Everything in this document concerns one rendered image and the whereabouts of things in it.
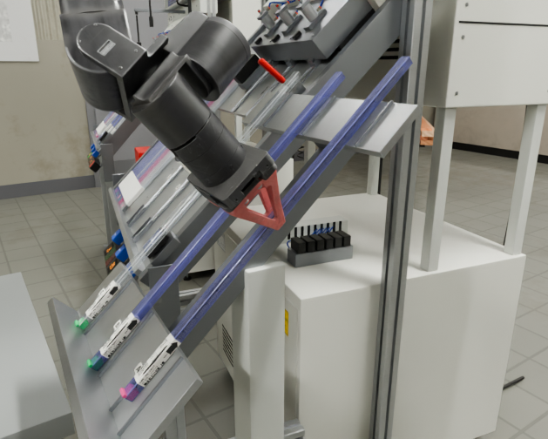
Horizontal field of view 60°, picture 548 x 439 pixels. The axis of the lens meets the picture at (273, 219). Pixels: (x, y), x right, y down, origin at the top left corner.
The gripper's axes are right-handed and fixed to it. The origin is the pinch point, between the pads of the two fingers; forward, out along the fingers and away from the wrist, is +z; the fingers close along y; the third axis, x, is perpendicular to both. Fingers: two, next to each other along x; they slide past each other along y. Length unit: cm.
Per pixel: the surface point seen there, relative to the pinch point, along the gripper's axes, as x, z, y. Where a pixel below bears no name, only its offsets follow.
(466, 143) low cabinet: -332, 411, 372
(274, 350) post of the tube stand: 12.0, 20.4, 6.9
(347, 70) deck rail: -34.5, 9.7, 28.2
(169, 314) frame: 20.2, 16.1, 28.2
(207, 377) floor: 41, 88, 92
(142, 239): 15, 13, 51
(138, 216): 12, 14, 63
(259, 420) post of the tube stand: 21.5, 27.1, 6.7
